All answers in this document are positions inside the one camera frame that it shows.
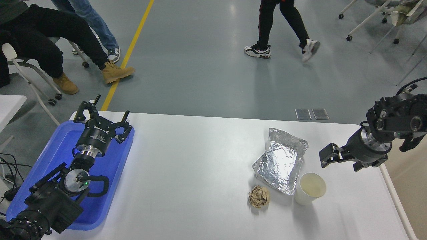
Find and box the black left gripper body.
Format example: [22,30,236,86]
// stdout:
[76,118,117,157]

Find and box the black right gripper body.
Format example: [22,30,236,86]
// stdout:
[345,128,387,164]

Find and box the white paper cup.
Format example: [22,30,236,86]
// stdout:
[294,172,327,206]

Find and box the blue plastic tray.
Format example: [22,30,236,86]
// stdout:
[6,120,135,231]

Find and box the crumpled foil tray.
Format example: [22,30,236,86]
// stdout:
[252,128,309,195]

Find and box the large pale bin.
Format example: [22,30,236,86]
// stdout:
[379,133,427,240]

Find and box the white side table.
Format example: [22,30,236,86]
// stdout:
[0,95,27,152]

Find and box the crumpled tan paper ball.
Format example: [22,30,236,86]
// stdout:
[248,185,271,209]

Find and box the seated person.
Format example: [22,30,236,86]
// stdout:
[0,0,135,95]

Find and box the white wheeled chair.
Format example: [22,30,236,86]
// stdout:
[2,37,90,126]

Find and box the black plug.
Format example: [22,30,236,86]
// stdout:
[3,187,21,202]

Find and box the pale cloth on chair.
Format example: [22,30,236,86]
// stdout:
[390,2,422,27]

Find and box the grey wheeled chair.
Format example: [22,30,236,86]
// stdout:
[338,0,427,44]

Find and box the black floor cable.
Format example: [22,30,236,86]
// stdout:
[0,153,33,189]

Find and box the thin grey chair frame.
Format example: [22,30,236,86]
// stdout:
[369,25,427,86]

